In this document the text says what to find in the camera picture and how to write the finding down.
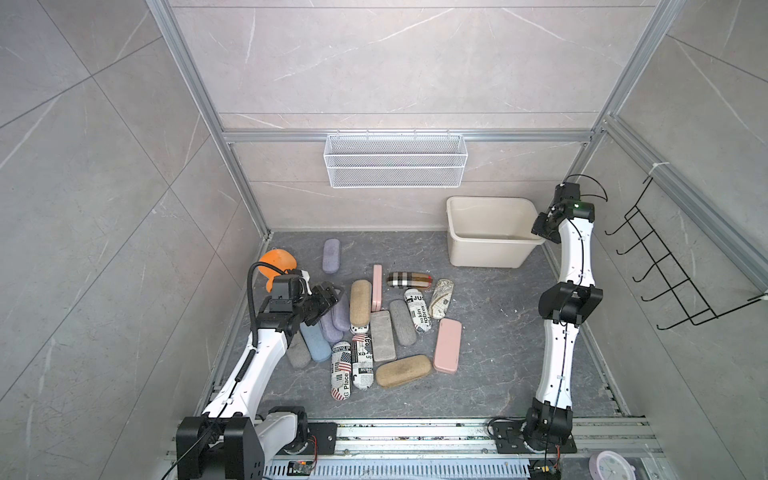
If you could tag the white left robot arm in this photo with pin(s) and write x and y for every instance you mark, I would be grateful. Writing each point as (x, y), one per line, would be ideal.
(229, 440)

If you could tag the orange plush toy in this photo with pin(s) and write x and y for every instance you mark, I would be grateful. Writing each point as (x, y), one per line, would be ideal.
(279, 258)

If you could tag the white round clock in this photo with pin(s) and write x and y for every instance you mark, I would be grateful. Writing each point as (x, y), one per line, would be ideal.
(609, 465)

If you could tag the newspaper case under tan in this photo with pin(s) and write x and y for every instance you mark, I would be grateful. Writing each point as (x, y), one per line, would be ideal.
(359, 330)

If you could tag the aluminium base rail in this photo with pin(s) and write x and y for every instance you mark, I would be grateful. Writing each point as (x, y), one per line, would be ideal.
(459, 449)

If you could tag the newspaper flag case right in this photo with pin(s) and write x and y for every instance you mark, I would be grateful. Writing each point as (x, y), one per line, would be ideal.
(362, 361)

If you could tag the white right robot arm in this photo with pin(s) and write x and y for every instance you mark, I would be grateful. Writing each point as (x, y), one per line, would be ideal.
(564, 307)

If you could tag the black wire hook rack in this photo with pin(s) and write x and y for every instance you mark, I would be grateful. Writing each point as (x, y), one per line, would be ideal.
(677, 282)

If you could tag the pink slim case upright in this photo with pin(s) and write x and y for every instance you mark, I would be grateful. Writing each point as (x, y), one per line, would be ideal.
(377, 288)

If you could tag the newspaper flag case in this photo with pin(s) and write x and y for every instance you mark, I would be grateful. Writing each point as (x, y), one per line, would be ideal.
(362, 361)
(341, 363)

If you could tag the white wire mesh basket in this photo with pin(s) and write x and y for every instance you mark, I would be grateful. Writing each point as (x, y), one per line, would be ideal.
(395, 160)

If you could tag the plaid glasses case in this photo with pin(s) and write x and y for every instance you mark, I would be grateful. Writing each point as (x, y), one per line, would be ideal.
(408, 280)

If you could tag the light blue fabric case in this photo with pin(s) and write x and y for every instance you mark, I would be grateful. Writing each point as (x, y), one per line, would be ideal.
(317, 345)

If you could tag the grey case far left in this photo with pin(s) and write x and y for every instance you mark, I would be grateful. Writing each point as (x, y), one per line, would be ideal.
(298, 353)

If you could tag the newspaper print case centre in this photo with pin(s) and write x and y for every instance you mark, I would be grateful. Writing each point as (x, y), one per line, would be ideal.
(418, 310)

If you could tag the beige plastic storage bin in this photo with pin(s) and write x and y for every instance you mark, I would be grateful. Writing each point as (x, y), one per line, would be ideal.
(492, 232)

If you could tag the stone grey flat case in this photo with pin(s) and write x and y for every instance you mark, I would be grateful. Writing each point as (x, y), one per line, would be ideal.
(380, 328)

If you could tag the pink flat case right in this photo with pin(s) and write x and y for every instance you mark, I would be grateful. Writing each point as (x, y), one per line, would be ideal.
(448, 345)

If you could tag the tan fabric case front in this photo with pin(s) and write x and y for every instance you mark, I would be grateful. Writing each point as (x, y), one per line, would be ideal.
(402, 371)

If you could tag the map print glasses case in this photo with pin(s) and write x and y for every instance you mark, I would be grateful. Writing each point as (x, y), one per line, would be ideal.
(441, 298)

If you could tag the newspaper flag case left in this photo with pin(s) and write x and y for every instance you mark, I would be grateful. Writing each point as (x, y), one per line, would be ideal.
(341, 363)

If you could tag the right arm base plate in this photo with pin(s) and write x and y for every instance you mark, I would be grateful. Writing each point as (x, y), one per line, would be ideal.
(508, 436)

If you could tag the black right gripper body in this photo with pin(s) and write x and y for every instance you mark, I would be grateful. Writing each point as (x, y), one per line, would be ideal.
(545, 229)

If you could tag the grey fabric case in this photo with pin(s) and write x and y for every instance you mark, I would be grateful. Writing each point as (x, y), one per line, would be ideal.
(402, 322)

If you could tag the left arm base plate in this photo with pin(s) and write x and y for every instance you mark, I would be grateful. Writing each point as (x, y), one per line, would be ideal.
(322, 437)

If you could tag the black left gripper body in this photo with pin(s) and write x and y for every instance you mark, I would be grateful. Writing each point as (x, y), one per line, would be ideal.
(309, 309)

